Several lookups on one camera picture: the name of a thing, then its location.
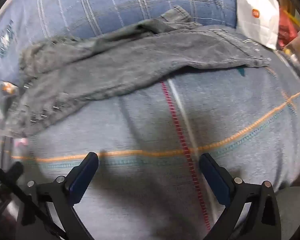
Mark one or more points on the grey striped bed blanket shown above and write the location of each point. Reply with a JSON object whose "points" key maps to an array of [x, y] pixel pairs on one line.
{"points": [[140, 130]]}

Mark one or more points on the red plastic packet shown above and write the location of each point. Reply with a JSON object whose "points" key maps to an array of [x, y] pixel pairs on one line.
{"points": [[286, 32]]}

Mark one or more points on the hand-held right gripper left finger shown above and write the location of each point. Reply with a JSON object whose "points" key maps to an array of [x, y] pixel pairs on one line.
{"points": [[82, 178]]}

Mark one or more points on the white paper bag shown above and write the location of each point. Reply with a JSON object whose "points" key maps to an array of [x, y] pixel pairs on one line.
{"points": [[257, 22]]}

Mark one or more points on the grey denim garment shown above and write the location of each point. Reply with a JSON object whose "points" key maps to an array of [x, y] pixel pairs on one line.
{"points": [[115, 67]]}

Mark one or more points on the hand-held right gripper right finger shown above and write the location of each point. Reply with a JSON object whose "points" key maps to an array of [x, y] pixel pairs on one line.
{"points": [[215, 180]]}

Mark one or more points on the floral printed cloth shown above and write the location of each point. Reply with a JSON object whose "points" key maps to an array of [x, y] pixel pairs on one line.
{"points": [[2, 110]]}

